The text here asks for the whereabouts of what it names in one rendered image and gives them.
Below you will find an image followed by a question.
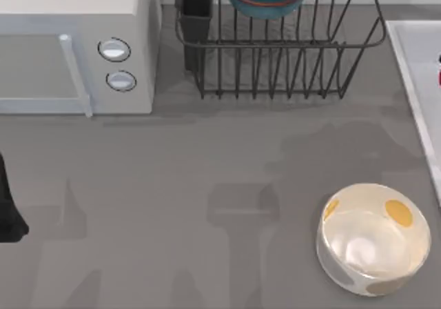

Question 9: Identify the pale microwave oven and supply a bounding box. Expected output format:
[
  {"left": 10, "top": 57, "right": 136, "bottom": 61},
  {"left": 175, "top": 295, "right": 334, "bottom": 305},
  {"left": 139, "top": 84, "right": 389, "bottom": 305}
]
[{"left": 0, "top": 0, "right": 163, "bottom": 118}]

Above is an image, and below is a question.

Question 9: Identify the small microwave knob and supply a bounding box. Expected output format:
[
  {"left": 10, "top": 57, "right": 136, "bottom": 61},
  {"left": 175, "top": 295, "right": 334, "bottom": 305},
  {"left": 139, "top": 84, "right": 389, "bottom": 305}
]
[{"left": 105, "top": 70, "right": 138, "bottom": 92}]

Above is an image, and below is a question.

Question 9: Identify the black cutlery holder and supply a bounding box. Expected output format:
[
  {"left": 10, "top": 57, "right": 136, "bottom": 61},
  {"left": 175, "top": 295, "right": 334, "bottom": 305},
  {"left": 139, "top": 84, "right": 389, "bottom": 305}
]
[{"left": 174, "top": 0, "right": 214, "bottom": 72}]

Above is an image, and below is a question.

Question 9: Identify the large microwave knob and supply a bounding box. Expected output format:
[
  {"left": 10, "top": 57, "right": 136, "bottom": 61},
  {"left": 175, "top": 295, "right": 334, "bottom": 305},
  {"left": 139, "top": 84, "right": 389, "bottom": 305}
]
[{"left": 97, "top": 37, "right": 132, "bottom": 63}]

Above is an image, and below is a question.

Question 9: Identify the white bowl with yellow dots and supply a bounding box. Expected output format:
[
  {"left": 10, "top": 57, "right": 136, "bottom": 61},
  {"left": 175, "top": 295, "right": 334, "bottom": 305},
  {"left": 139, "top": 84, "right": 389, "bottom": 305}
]
[{"left": 316, "top": 183, "right": 432, "bottom": 297}]

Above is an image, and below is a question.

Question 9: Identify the dark wire dish rack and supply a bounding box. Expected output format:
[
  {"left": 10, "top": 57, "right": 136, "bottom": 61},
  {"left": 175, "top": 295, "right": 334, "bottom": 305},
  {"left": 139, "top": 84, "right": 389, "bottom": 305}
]
[{"left": 174, "top": 0, "right": 387, "bottom": 101}]

